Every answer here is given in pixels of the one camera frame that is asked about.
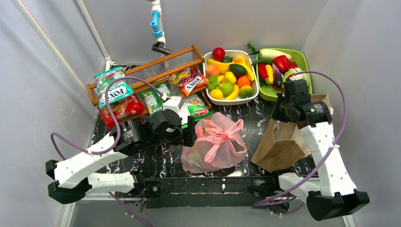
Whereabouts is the red snack bag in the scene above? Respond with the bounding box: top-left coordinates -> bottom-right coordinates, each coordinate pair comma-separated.
98,93 -> 145,130

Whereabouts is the brown paper bag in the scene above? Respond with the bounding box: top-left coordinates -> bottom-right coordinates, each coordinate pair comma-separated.
250,93 -> 334,174

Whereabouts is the green Fox's candy bag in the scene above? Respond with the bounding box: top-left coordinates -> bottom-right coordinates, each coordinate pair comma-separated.
94,67 -> 134,108

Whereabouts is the pink plastic grocery bag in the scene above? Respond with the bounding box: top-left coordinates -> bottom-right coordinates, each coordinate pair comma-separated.
181,113 -> 248,174

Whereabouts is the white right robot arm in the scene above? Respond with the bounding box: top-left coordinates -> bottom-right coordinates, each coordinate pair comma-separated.
271,79 -> 370,221

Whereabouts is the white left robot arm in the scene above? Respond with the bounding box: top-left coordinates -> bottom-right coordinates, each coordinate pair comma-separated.
45,106 -> 197,204

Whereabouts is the green vegetable basin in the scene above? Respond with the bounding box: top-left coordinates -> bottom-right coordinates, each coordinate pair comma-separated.
258,48 -> 313,102

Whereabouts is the cauliflower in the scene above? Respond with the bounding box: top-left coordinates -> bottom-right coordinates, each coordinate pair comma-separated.
283,67 -> 311,89

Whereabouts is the green snack packet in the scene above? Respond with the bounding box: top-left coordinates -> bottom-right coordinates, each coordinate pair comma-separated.
139,83 -> 171,116

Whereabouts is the purple eggplant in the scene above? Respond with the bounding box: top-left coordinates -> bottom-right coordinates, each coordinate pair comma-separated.
272,64 -> 283,88

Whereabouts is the yellow corn pepper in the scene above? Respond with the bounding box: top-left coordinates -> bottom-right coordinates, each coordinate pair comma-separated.
265,64 -> 274,84

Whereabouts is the green Chiba chips bag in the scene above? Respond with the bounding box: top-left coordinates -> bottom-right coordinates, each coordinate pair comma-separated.
179,94 -> 212,129

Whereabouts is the red chili pepper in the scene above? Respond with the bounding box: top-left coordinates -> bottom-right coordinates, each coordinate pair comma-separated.
258,62 -> 268,80

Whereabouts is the red bell pepper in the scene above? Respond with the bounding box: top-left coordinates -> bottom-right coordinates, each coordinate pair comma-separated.
273,55 -> 290,72

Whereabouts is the green cucumber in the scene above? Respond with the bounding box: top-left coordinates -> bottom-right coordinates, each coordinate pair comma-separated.
252,58 -> 273,65

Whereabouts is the yellow banana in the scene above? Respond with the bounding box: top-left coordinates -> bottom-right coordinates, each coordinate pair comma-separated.
239,63 -> 255,81

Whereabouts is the orange Fox's candy bag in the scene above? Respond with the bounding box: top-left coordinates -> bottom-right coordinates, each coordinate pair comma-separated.
168,68 -> 209,96

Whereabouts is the white radish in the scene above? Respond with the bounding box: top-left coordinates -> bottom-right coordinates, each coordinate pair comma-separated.
259,48 -> 292,60

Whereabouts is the dark green avocado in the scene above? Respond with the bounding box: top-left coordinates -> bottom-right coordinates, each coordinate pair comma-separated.
229,64 -> 247,76

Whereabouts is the wooden slatted rack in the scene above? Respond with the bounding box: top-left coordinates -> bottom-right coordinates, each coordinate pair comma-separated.
86,45 -> 207,107

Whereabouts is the yellow orange small fruit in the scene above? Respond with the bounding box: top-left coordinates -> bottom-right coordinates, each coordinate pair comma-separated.
209,89 -> 224,100

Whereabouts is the green mango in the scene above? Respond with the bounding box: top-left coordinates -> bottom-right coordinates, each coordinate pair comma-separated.
218,82 -> 234,97

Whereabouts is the white fruit basin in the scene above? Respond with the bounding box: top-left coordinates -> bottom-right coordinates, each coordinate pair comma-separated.
205,50 -> 260,105

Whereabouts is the yellow pear fruit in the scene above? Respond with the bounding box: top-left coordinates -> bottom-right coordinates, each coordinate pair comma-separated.
223,71 -> 237,85

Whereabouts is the tangerine at basin back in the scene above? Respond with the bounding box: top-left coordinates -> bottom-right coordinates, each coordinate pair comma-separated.
235,56 -> 247,65

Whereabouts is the green bell pepper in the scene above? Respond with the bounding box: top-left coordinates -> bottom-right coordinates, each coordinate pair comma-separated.
208,75 -> 218,92

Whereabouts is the peach fruit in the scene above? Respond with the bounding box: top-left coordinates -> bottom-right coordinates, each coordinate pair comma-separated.
205,64 -> 220,78

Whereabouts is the white corner pipe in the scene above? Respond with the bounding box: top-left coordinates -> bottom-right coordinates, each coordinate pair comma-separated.
76,0 -> 113,70

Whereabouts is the white pipe with blue valve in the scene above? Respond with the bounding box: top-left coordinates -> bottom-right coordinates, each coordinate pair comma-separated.
149,0 -> 172,55

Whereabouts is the red apple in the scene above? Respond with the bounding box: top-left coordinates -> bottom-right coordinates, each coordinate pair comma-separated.
212,47 -> 225,62

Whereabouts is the aluminium base frame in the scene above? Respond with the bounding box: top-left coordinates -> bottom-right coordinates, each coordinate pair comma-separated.
57,193 -> 149,227

